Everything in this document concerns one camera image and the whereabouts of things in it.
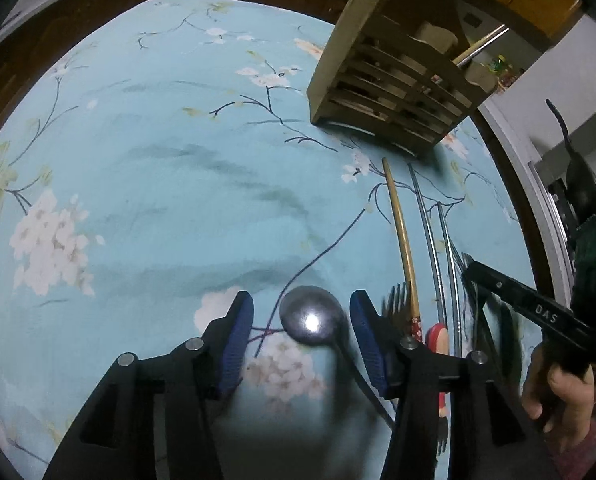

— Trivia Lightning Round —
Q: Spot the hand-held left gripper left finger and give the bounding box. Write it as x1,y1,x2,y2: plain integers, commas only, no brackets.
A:
43,290,255,480

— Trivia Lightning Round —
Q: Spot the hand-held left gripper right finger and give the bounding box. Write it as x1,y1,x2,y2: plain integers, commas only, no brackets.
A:
349,289,561,480

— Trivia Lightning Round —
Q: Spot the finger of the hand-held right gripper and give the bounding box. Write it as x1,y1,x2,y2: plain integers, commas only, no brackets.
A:
498,302,528,386
464,258,596,377

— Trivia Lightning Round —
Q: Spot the metal spoon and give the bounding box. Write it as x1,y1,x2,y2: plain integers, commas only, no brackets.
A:
280,285,396,428

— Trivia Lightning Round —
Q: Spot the wooden slatted utensil holder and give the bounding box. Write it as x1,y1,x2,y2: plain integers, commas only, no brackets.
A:
306,0,498,147

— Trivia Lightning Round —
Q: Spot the person's right hand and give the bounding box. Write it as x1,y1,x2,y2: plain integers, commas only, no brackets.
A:
522,345,596,453

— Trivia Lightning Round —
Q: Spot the gas stove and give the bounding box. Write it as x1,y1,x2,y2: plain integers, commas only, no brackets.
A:
528,160,578,281

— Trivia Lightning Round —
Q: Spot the metal chopstick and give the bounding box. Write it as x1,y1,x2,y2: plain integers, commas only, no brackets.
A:
409,161,447,323
437,201,462,358

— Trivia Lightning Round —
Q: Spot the black wok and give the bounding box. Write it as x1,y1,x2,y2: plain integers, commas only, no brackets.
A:
546,99,596,221

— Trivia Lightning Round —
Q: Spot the light blue floral tablecloth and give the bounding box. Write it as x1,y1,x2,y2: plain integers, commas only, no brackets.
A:
0,0,543,480

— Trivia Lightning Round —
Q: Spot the condiment bottle set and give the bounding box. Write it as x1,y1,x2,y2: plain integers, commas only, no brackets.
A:
488,54,523,86

